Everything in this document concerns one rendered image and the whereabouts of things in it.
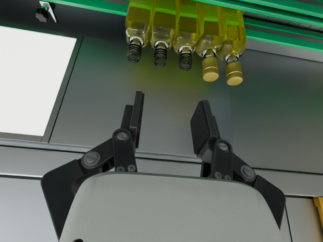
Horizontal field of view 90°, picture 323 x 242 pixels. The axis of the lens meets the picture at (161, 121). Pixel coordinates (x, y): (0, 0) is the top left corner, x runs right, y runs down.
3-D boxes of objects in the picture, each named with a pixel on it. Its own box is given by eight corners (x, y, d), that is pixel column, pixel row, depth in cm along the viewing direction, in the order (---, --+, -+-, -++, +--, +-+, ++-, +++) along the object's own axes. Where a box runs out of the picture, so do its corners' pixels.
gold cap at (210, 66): (209, 68, 40) (210, 83, 38) (198, 62, 38) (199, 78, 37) (221, 60, 37) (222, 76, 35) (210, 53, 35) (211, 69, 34)
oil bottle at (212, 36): (193, 4, 49) (194, 60, 41) (200, -18, 43) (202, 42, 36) (211, 7, 49) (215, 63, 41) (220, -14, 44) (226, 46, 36)
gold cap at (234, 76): (241, 68, 39) (243, 84, 37) (226, 72, 41) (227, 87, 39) (240, 58, 36) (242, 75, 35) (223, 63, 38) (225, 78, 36)
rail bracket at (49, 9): (57, 3, 52) (43, 34, 47) (46, -22, 45) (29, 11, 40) (70, 6, 52) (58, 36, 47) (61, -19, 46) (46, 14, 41)
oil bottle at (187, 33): (174, 1, 48) (171, 57, 40) (179, -21, 43) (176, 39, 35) (192, 4, 49) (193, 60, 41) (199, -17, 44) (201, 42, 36)
